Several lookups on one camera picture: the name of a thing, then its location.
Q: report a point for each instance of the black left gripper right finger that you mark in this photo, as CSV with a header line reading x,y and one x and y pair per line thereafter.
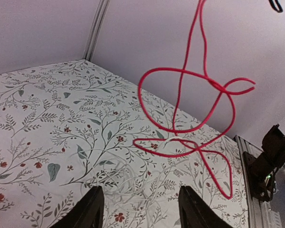
x,y
195,213

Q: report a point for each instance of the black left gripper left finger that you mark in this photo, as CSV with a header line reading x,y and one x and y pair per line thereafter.
x,y
87,213

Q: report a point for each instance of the floral patterned table mat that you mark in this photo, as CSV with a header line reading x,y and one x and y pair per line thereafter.
x,y
67,127

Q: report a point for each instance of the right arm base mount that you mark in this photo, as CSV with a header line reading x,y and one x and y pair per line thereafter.
x,y
263,191

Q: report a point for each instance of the right aluminium frame post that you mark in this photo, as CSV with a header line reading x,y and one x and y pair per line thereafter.
x,y
95,28

